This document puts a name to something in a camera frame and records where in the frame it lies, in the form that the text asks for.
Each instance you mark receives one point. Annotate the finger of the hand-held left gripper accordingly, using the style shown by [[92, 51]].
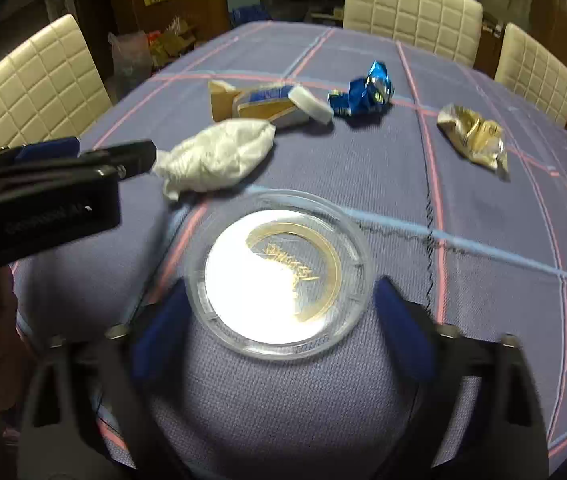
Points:
[[133, 157], [48, 150]]

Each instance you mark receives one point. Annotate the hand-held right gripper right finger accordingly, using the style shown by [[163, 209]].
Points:
[[403, 330]]

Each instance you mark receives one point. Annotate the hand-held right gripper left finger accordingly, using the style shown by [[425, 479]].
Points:
[[161, 340]]

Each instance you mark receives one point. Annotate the white plastic bag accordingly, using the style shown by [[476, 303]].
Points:
[[213, 155]]

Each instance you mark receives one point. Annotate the round clear plastic lid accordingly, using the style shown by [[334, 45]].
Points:
[[243, 305]]

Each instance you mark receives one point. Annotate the small tan cardboard box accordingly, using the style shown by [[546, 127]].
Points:
[[263, 105]]

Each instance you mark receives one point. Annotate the white round lid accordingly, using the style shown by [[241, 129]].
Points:
[[308, 102]]

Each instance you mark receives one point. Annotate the gold wrapper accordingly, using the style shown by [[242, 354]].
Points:
[[473, 135]]

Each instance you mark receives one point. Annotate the blue wrapper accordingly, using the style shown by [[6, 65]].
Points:
[[363, 95]]

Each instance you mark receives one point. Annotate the cream quilted dining chair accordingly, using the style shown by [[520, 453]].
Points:
[[38, 95], [408, 5], [533, 75]]

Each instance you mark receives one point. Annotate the grey plastic bag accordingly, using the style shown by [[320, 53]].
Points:
[[131, 65]]

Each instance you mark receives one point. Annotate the pile of cardboard boxes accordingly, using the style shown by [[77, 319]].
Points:
[[173, 42]]

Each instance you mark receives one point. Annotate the wooden partition counter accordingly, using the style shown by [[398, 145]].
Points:
[[188, 7]]

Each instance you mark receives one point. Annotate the colourful woven bag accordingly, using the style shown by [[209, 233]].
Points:
[[248, 15]]

